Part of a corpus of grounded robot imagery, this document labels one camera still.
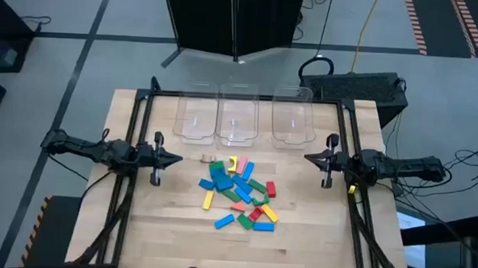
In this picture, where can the green arch block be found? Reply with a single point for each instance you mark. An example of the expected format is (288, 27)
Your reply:
(260, 201)

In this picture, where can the red rectangular block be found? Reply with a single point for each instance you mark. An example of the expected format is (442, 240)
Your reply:
(271, 189)

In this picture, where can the black desk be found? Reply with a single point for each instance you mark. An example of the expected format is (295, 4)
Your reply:
(5, 23)

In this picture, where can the black stand bar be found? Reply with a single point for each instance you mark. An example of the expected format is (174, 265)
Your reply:
(440, 233)

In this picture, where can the hazard-striped black platform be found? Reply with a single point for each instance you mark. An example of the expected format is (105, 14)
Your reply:
(57, 231)

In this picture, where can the white paper sheet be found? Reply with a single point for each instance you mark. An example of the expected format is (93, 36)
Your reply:
(413, 254)

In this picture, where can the green curved block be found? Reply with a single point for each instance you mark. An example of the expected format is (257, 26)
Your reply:
(216, 165)

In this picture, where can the black perforated equipment case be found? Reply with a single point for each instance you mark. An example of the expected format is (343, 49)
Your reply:
(354, 88)

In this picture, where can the red arch block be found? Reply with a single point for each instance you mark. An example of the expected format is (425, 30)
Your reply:
(255, 214)

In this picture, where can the yellow long block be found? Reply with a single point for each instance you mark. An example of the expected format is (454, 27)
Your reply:
(269, 213)
(208, 200)

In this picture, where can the black metal table frame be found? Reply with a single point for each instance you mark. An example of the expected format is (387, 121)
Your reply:
(244, 97)

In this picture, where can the clear plastic bin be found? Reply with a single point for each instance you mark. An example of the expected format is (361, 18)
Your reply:
(237, 118)
(292, 124)
(195, 120)

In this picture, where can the tall black partition screen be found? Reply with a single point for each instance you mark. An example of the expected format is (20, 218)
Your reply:
(203, 19)

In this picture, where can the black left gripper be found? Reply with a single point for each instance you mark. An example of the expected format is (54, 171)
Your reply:
(157, 158)

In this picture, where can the orange triangular block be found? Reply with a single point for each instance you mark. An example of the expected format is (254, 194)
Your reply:
(238, 207)

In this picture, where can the pink long block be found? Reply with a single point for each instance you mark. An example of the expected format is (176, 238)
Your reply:
(241, 165)

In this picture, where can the blue wooden block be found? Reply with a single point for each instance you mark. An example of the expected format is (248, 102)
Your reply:
(219, 174)

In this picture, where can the natural wood block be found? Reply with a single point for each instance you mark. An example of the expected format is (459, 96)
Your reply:
(208, 157)

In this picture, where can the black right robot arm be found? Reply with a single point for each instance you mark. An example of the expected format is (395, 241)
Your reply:
(407, 165)

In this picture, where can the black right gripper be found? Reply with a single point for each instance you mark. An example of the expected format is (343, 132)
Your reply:
(344, 163)

